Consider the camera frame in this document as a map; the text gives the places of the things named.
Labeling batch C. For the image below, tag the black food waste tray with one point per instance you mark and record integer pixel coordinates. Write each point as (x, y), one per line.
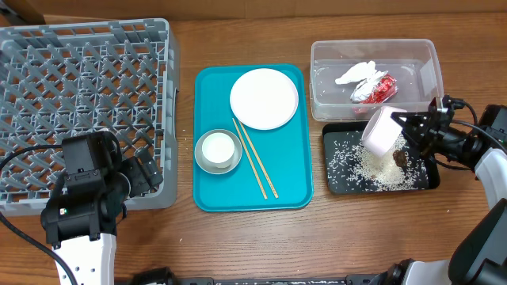
(340, 182)

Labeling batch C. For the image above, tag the pink small bowl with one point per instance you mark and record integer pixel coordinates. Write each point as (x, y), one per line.
(382, 131)

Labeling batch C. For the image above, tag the grey bowl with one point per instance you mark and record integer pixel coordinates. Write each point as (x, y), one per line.
(213, 170)

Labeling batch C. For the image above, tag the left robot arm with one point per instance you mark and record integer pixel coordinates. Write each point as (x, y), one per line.
(80, 217)

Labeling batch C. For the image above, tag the white rice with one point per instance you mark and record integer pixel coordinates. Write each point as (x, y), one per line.
(380, 170)

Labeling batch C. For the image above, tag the red snack wrapper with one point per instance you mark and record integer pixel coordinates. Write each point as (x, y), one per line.
(375, 91)

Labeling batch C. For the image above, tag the wooden chopstick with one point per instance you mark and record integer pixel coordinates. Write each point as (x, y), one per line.
(259, 161)
(254, 170)

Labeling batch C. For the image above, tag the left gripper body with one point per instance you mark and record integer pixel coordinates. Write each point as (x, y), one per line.
(150, 170)

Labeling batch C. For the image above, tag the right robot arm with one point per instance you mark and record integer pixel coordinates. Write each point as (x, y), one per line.
(480, 259)

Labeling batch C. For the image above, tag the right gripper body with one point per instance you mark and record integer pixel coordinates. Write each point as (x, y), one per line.
(440, 136)

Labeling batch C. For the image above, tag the teal plastic serving tray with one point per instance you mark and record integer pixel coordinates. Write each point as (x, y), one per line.
(284, 151)

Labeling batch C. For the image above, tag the large white round plate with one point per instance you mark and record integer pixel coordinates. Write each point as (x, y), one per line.
(264, 99)

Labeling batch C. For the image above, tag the clear plastic waste bin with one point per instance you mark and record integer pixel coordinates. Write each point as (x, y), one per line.
(413, 63)

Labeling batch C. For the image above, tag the grey plastic dish rack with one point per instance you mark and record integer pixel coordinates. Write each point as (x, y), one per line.
(59, 81)

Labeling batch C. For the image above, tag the white tissue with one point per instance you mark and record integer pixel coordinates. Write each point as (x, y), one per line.
(364, 73)

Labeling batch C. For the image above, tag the brown food scrap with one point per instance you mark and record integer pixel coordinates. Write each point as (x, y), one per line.
(400, 158)

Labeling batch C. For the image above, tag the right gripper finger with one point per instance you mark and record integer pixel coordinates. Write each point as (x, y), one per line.
(410, 119)
(413, 136)

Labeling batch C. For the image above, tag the white paper cup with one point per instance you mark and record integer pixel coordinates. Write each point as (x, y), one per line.
(218, 149)

